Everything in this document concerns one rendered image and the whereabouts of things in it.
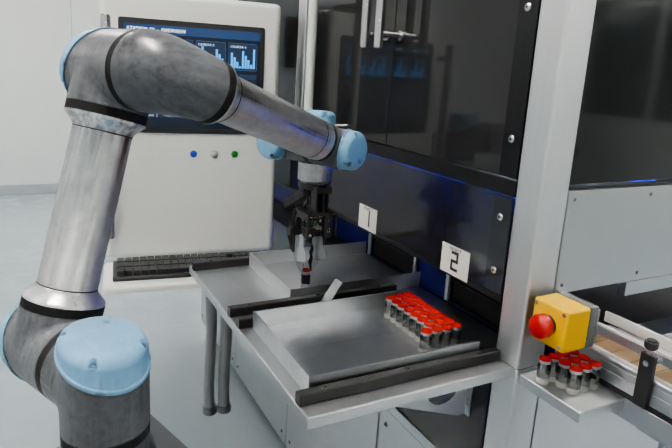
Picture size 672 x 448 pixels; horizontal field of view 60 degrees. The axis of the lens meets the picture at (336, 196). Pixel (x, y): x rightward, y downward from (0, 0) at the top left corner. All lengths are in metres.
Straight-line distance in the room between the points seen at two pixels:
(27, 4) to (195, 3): 4.57
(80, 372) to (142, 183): 1.01
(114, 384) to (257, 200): 1.09
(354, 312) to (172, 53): 0.68
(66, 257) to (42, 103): 5.37
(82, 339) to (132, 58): 0.37
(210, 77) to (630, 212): 0.79
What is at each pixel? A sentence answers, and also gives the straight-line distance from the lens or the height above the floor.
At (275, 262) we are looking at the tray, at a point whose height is 0.88.
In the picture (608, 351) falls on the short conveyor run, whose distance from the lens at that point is 1.16.
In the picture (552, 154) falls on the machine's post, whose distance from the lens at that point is 1.02.
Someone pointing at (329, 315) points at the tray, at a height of 0.88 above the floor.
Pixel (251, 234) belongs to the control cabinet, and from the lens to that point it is 1.85.
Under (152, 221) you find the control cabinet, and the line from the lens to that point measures 1.80.
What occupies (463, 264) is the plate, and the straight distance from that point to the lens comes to 1.18.
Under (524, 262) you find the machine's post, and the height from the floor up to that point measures 1.08.
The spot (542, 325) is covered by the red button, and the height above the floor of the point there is 1.00.
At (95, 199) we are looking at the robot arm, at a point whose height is 1.18.
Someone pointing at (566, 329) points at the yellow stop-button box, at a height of 1.00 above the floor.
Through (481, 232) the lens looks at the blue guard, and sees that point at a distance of 1.13.
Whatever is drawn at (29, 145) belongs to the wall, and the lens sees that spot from 6.30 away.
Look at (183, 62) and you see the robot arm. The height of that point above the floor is 1.38.
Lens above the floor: 1.39
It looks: 13 degrees down
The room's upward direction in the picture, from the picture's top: 4 degrees clockwise
